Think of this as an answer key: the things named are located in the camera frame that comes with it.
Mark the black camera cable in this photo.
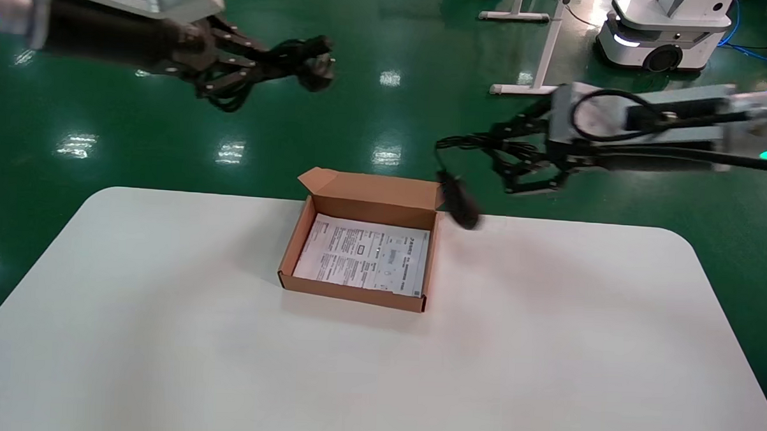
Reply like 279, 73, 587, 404
568, 88, 755, 149

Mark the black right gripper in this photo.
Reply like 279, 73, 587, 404
486, 95, 720, 202

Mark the brown cardboard box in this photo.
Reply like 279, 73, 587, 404
276, 165, 446, 314

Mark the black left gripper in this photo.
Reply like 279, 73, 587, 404
40, 0, 302, 112

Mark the white wheeled robot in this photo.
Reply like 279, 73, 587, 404
594, 0, 736, 77

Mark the white table leg frame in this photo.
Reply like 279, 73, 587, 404
475, 0, 580, 98

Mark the printed white paper sheet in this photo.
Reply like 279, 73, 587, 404
291, 212, 432, 299

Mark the black power cable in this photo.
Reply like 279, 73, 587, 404
212, 33, 337, 117

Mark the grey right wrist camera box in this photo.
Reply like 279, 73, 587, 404
549, 80, 736, 152

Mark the blue floor cable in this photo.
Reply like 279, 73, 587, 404
717, 0, 767, 64

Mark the black computer mouse with cable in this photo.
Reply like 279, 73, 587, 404
431, 133, 515, 232

